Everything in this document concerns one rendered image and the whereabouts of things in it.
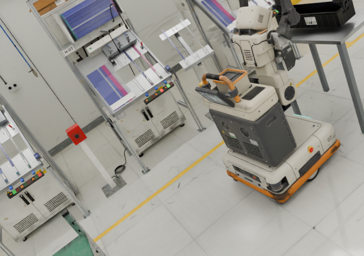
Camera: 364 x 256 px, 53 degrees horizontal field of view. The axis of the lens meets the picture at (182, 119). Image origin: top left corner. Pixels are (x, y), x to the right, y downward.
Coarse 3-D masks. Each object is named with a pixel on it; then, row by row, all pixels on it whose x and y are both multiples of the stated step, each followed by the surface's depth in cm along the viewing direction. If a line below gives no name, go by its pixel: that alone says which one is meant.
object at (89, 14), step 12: (84, 0) 362; (96, 0) 356; (108, 0) 361; (72, 12) 349; (84, 12) 354; (96, 12) 359; (108, 12) 364; (72, 24) 352; (84, 24) 357; (96, 24) 361
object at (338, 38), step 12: (360, 12) 262; (348, 24) 255; (360, 24) 249; (300, 36) 276; (312, 36) 266; (324, 36) 257; (336, 36) 249; (348, 36) 245; (312, 48) 326; (348, 60) 250; (348, 72) 253; (324, 84) 342; (348, 84) 260; (360, 108) 267; (360, 120) 273
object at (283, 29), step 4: (280, 24) 231; (284, 24) 229; (288, 24) 230; (280, 28) 229; (284, 28) 229; (288, 28) 231; (272, 32) 234; (276, 32) 231; (280, 32) 228; (284, 32) 229; (288, 32) 230; (284, 36) 229; (288, 36) 228
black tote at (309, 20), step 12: (348, 0) 251; (300, 12) 292; (312, 12) 283; (324, 12) 252; (336, 12) 244; (348, 12) 250; (300, 24) 277; (312, 24) 268; (324, 24) 259; (336, 24) 251
